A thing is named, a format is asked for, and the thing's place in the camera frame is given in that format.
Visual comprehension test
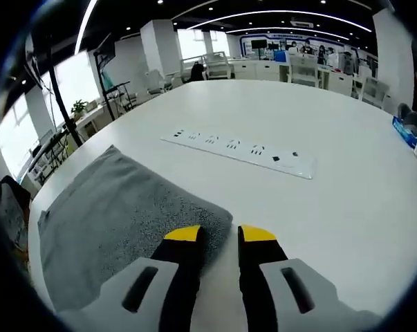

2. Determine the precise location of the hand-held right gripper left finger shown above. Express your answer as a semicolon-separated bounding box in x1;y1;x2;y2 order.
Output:
57;224;206;332

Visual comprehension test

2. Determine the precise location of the white table socket panel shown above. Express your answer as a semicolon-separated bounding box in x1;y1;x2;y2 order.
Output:
160;127;317;181

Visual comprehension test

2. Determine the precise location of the black stand pole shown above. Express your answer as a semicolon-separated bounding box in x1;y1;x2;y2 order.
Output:
44;43;84;149

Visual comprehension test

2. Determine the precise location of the white office chair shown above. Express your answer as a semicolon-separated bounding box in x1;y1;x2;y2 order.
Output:
289;57;322;87
147;68;171;94
204;51;232;80

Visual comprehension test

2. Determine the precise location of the blue tissue packet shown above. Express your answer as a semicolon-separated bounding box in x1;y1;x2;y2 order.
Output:
391;116;417;149

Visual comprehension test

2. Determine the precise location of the small potted plant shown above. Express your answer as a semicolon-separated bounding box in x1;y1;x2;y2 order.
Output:
71;99;89;120

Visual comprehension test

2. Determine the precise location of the black backpack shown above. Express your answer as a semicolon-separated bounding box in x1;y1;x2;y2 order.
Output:
190;62;205;82

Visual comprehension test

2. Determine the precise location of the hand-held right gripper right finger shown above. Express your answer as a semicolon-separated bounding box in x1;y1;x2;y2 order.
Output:
237;224;385;332

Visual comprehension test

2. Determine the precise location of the grey towel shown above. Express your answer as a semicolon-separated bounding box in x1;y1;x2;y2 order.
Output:
37;144;234;312

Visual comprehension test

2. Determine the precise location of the black light on stand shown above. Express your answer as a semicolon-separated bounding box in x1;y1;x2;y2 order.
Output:
93;34;118;112

